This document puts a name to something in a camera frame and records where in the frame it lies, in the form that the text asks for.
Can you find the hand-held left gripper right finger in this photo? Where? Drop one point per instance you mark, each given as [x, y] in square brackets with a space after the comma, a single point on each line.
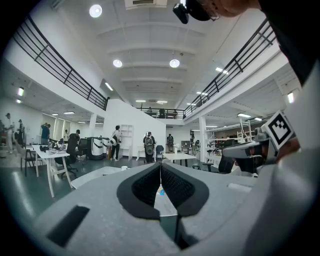
[215, 190]

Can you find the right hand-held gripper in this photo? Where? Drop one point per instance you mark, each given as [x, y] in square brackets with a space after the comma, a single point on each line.
[277, 130]

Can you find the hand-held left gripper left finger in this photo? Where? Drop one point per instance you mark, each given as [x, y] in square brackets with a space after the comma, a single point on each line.
[100, 225]

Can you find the white printed box of bandages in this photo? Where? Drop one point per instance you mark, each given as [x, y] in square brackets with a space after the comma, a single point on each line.
[165, 202]

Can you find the black armrest chair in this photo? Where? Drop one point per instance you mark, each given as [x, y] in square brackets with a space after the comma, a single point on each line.
[225, 162]

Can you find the white metal storage rack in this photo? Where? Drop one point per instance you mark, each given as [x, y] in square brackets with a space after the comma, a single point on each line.
[235, 132]

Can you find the white square table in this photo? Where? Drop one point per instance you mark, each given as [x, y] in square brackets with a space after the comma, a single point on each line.
[178, 157]

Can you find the white mobile robot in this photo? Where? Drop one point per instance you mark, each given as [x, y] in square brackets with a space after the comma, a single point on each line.
[98, 147]

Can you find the black office chair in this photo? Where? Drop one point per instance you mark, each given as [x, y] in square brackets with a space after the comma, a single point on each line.
[71, 150]

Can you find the black balcony railing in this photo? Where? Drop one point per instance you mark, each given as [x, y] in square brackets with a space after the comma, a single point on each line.
[62, 67]
[232, 67]
[160, 112]

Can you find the white desk with angled legs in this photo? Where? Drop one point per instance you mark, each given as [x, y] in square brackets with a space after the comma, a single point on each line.
[51, 153]

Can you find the white bookshelf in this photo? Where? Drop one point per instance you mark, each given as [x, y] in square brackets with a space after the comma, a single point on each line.
[127, 140]

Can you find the black slatted chair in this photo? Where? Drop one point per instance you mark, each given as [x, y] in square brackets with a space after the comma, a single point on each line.
[28, 160]

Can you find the round ceiling lamp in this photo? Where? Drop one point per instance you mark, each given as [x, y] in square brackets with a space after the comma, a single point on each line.
[117, 63]
[95, 11]
[174, 63]

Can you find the person's black shirt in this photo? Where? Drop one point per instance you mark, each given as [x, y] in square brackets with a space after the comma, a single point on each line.
[295, 32]

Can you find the person's head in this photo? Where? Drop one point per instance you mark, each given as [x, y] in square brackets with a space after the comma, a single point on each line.
[225, 7]

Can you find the black head camera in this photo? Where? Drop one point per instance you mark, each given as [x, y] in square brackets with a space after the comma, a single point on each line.
[181, 12]

